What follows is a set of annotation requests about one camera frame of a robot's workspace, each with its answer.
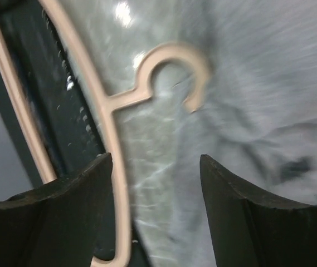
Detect grey adidas t shirt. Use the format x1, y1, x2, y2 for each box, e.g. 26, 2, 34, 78
169, 0, 317, 267

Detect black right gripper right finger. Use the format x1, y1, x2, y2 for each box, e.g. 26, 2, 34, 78
200, 155, 317, 267

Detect wooden hanger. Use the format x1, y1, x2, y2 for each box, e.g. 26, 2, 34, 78
0, 1, 211, 266

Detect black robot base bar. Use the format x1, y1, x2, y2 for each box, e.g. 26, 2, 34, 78
0, 0, 148, 267

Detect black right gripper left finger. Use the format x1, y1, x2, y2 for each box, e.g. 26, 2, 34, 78
0, 153, 113, 266

